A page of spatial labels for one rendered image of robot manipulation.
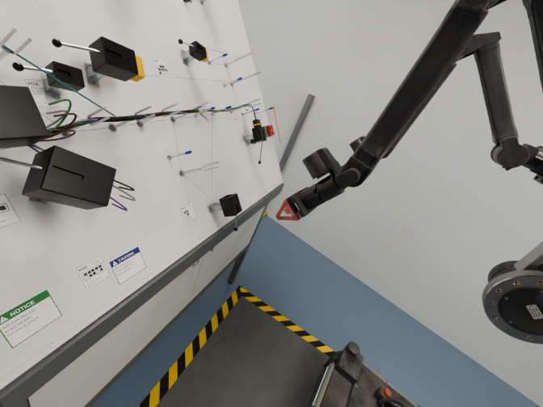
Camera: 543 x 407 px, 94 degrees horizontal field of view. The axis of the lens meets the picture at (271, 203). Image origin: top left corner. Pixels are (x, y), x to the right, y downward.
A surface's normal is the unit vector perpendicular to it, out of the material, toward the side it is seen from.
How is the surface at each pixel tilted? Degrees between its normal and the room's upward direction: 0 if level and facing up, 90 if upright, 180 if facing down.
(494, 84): 92
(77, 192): 51
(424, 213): 90
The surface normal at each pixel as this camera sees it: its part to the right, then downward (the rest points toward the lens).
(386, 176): -0.50, 0.28
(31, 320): 0.88, -0.11
